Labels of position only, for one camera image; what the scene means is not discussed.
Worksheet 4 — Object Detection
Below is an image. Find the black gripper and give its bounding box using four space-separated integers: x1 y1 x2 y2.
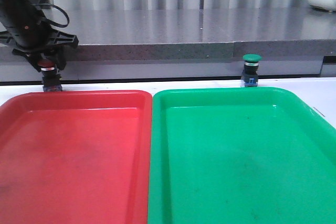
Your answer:
1 0 79 72

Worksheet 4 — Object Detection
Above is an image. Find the red mushroom push button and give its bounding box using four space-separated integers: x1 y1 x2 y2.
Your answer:
38 59 62 92

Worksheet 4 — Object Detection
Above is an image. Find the green mushroom push button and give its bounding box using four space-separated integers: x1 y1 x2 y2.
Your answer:
241 54 262 87

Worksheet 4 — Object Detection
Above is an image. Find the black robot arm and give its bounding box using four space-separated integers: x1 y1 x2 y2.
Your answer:
1 0 79 71

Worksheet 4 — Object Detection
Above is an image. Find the grey stone counter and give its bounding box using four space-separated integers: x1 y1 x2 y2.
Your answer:
0 8 336 82

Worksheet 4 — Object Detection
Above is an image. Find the red plastic tray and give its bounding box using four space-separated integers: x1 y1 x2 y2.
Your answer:
1 90 152 223

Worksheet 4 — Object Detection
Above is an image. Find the green plastic tray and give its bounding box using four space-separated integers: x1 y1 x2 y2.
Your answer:
148 87 335 223

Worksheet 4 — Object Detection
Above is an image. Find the black cable loop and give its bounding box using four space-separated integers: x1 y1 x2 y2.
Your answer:
39 3 70 29

